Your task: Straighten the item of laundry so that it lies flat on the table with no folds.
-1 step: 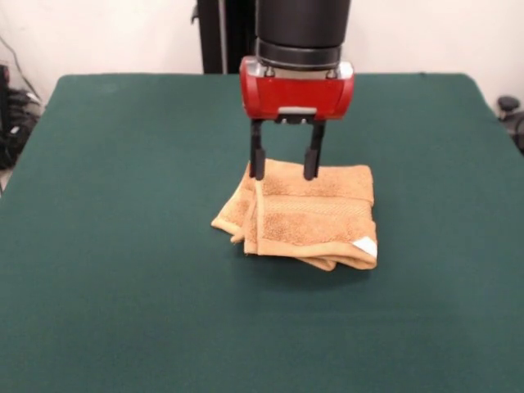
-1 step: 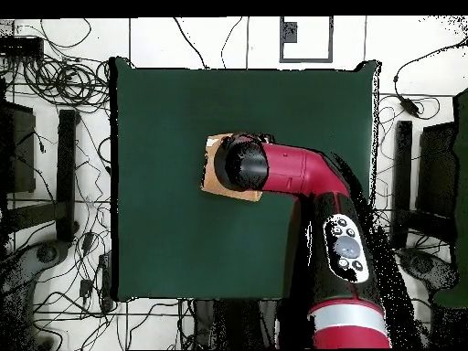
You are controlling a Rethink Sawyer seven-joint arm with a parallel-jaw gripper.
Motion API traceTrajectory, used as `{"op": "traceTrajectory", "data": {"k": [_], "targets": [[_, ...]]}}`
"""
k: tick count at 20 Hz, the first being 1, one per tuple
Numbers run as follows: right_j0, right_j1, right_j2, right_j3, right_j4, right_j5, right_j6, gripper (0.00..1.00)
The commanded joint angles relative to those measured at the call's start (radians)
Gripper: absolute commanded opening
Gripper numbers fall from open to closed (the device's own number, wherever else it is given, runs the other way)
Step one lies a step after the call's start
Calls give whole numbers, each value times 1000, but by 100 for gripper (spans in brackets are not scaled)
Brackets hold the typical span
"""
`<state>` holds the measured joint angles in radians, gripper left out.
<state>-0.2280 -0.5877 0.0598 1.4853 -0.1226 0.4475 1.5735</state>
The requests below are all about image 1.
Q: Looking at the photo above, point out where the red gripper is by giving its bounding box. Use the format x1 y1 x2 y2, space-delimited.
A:
239 56 355 181

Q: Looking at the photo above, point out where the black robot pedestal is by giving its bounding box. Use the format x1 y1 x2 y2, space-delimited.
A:
190 0 257 75

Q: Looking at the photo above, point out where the dark green table cloth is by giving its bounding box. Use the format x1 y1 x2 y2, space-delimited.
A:
0 72 524 393

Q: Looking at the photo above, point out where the tan terry towel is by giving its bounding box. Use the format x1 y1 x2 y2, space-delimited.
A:
210 159 377 272

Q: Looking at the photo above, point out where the thin grey wall cable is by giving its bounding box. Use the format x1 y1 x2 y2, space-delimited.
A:
0 35 42 102

